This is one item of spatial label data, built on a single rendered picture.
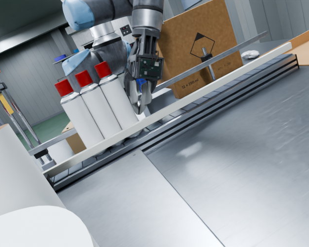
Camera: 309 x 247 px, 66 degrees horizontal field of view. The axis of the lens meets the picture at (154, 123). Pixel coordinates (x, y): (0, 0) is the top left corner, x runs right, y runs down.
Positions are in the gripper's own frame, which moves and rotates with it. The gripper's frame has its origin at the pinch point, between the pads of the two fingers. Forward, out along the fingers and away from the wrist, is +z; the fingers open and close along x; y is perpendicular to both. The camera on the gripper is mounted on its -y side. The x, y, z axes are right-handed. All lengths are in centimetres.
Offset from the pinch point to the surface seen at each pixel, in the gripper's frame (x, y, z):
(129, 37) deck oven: 126, -609, -114
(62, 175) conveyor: -19.1, 2.4, 17.2
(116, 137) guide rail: -6.4, 4.9, 6.8
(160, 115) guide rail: 4.8, 4.9, 0.6
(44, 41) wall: -109, -835, -98
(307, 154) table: 18.8, 35.9, 1.2
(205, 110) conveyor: 17.6, 5.5, -1.4
